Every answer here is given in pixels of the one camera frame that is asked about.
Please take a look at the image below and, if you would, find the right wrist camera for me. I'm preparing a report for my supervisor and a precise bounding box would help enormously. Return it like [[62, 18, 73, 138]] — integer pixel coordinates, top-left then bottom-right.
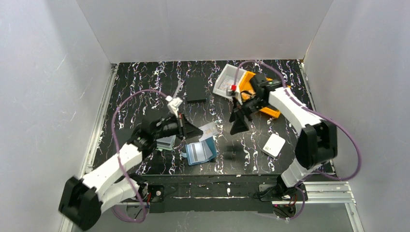
[[226, 85, 240, 100]]

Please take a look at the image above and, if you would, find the blue leather card holder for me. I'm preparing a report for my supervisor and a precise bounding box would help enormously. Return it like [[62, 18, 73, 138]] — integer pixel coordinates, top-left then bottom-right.
[[181, 137, 218, 166]]

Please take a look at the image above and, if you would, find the silver wrench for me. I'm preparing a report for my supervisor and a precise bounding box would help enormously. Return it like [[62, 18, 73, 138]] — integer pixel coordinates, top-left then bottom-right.
[[172, 79, 185, 99]]

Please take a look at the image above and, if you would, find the yellow bin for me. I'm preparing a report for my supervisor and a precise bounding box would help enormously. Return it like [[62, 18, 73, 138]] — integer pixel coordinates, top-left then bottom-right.
[[238, 71, 255, 103], [260, 78, 282, 118]]

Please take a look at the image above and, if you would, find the white square box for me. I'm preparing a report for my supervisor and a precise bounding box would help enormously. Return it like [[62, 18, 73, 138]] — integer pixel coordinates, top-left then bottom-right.
[[262, 134, 285, 158]]

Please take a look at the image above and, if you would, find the aluminium frame rail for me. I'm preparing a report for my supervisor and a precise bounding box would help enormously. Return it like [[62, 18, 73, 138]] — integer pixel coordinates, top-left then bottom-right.
[[59, 64, 117, 232]]

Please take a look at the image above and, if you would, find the white credit card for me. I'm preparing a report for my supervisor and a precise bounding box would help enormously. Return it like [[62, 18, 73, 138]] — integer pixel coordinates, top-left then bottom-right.
[[199, 122, 218, 142]]

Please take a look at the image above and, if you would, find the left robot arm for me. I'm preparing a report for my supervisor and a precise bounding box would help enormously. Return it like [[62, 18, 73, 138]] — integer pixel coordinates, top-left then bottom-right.
[[58, 114, 203, 231]]

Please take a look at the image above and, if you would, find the white storage bin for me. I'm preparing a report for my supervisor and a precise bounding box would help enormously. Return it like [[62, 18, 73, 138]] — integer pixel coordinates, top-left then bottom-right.
[[213, 64, 237, 100]]

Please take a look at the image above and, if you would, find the black flat box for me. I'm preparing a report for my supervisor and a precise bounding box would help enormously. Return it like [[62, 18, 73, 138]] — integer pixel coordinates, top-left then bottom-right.
[[186, 77, 206, 104]]

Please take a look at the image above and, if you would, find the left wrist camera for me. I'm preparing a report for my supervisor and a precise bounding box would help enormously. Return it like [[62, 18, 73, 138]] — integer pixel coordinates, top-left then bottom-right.
[[165, 96, 183, 118]]

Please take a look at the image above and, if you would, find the yellow bin middle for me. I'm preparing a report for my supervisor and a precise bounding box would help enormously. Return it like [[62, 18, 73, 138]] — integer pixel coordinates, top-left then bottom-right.
[[238, 71, 255, 103]]

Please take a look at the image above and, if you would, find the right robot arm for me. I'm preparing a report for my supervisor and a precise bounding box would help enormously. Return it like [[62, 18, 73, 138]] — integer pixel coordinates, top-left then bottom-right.
[[228, 73, 337, 191]]

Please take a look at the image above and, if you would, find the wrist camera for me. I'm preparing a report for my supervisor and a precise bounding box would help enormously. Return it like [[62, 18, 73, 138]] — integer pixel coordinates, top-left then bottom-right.
[[226, 85, 240, 100], [165, 96, 183, 118]]

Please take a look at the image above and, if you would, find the yellow bin right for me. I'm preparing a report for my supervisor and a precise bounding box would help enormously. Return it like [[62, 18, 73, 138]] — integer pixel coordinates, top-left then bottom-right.
[[260, 78, 282, 118]]

